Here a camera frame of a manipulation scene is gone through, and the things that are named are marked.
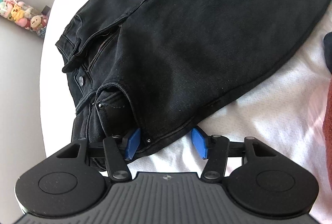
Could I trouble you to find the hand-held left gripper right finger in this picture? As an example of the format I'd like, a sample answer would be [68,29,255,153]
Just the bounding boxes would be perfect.
[191,126,277,183]

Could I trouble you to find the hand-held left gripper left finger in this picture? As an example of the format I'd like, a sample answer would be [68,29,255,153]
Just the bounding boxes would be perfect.
[55,129,142,182]

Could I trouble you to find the black jeans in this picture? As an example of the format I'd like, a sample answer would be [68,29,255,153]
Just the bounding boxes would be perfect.
[55,0,332,162]

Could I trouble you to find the bed with pale dotted sheet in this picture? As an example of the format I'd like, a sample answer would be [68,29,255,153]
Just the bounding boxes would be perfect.
[39,0,332,224]

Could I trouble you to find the reddish cloth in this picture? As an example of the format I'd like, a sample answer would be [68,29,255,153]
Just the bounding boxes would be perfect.
[322,81,332,145]

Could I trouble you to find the dark cloth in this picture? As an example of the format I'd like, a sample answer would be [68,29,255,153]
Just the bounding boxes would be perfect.
[323,32,332,69]

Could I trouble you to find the column of plush toys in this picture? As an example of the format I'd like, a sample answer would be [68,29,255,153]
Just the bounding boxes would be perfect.
[0,0,49,38]

